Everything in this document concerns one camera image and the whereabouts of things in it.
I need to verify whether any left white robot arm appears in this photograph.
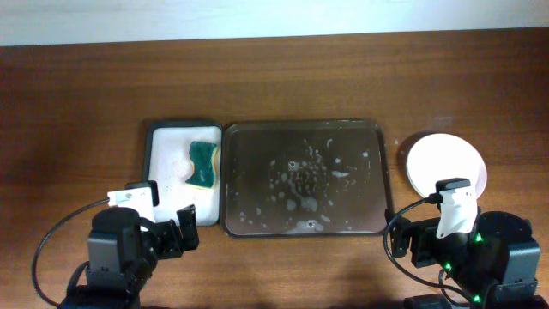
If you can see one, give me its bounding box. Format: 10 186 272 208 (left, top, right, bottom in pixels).
58 205 199 308

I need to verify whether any small white foam tray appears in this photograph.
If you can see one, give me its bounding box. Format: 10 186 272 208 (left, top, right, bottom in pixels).
142 120 222 227

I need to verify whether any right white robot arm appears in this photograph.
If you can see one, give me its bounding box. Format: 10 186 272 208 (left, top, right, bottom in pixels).
385 210 548 308

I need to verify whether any pink white plate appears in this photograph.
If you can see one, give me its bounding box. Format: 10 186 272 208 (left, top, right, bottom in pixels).
405 133 488 197

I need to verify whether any dark brown serving tray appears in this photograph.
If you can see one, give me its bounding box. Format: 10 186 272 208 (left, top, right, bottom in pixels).
220 119 393 238

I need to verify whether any black cable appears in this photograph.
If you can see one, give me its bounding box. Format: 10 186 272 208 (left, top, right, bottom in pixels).
382 197 473 301
31 197 111 308

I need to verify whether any left black cable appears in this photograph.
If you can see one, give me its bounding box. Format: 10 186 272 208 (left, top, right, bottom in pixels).
31 197 111 308

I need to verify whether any yellow green sponge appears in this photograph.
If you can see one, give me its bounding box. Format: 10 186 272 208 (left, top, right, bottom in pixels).
185 141 218 189

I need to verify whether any right black cable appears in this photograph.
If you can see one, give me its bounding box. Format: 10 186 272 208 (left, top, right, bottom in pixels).
382 197 473 301

